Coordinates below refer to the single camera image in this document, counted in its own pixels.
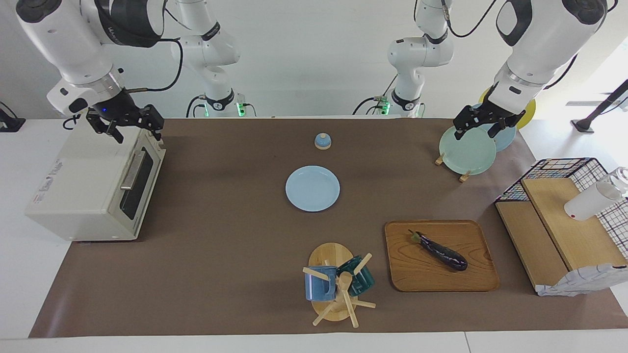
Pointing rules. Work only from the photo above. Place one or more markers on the light blue racked plate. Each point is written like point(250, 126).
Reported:
point(506, 139)

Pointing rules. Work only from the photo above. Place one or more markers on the small blue call bell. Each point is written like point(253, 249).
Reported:
point(323, 142)

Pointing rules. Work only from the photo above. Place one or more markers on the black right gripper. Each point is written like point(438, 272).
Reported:
point(125, 113)

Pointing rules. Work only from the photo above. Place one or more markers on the blue mug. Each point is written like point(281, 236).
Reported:
point(316, 288)

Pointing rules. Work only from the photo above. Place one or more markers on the dark green mug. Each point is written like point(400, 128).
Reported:
point(363, 282)

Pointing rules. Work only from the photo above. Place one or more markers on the wooden serving tray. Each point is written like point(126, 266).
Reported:
point(417, 269)

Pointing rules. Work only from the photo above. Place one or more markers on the wooden mug tree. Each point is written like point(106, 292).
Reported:
point(329, 255)

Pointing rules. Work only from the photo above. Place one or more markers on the white patterned cloth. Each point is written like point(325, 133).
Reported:
point(579, 282)

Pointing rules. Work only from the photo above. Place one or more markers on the brown table mat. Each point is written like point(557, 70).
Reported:
point(221, 245)

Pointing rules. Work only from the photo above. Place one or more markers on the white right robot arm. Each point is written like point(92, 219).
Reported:
point(73, 44)

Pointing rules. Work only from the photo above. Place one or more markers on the wooden step shelf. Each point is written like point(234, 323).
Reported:
point(574, 235)

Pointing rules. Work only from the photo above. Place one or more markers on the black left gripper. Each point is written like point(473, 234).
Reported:
point(488, 115)

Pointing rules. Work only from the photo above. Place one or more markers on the white toaster oven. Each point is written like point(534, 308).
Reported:
point(73, 186)

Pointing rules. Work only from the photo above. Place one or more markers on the wooden plate rack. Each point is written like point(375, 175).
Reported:
point(465, 176)

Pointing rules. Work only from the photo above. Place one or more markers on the black stand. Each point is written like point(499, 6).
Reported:
point(596, 113)

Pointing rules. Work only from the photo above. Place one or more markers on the white bottle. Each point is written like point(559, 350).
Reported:
point(588, 203)

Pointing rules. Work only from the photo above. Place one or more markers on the pale green plate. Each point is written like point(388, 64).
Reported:
point(466, 154)

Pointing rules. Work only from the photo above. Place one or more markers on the dark purple eggplant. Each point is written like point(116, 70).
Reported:
point(441, 252)

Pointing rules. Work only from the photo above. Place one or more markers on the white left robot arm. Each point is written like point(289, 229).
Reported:
point(539, 39)

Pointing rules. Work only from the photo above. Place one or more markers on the yellow plate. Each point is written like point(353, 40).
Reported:
point(529, 115)

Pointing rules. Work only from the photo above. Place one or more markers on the black bracket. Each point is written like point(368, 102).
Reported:
point(10, 122)

